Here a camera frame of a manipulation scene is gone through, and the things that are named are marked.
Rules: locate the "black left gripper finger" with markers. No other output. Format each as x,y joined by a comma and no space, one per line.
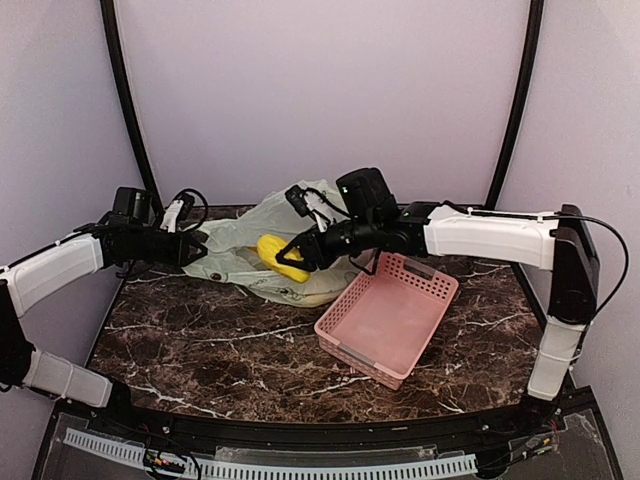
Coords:
189,243
191,254

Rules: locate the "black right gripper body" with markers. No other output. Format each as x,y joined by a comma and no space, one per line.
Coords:
362,237

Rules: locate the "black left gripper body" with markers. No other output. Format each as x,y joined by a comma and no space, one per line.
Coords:
144,248

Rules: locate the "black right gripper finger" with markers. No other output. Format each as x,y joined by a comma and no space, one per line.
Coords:
302,265
302,247

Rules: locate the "yellow corn cob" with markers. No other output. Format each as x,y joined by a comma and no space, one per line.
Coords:
274,253

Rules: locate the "light green plastic bag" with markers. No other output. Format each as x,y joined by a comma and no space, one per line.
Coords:
231,258

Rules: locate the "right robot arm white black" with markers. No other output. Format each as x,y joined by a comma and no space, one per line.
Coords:
556,242

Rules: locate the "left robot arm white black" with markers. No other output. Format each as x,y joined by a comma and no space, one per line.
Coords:
35,278

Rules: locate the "pink perforated plastic basket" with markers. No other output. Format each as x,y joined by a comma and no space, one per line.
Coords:
381,324

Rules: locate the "clear acrylic front panel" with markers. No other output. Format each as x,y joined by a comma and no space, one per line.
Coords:
151,445

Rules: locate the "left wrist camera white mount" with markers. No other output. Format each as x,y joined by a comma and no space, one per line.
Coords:
177,211

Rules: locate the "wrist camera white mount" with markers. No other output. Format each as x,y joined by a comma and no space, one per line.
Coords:
177,211
309,202

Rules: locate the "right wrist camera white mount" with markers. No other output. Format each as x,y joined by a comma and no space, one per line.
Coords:
309,202

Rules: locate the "black rear left frame post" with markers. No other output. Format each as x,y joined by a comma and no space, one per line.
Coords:
126,101

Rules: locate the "black frame post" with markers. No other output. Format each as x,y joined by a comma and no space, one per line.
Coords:
126,101
520,95

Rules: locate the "black front curved rail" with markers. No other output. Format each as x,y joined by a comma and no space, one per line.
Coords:
478,430

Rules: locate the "white slotted cable duct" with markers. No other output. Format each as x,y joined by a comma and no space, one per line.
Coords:
245,463

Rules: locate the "black rear right frame post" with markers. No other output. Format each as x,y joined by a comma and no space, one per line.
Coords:
520,95

